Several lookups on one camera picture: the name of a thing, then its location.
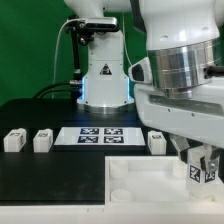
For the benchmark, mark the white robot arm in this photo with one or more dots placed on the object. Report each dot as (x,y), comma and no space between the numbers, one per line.
(182,91)

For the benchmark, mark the black camera on stand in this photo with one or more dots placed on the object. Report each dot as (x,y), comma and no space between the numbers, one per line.
(100,83)

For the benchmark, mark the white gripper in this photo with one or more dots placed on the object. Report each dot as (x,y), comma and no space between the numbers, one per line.
(200,118)

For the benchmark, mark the white sheet with markers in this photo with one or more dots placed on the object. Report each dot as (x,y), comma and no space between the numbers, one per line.
(112,136)

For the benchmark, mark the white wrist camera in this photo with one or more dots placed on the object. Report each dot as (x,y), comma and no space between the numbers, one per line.
(140,72)

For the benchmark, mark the white square table top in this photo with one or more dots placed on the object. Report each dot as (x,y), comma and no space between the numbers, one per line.
(150,180)

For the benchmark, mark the white L-shaped fence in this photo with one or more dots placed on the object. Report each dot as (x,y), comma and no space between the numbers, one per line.
(192,212)

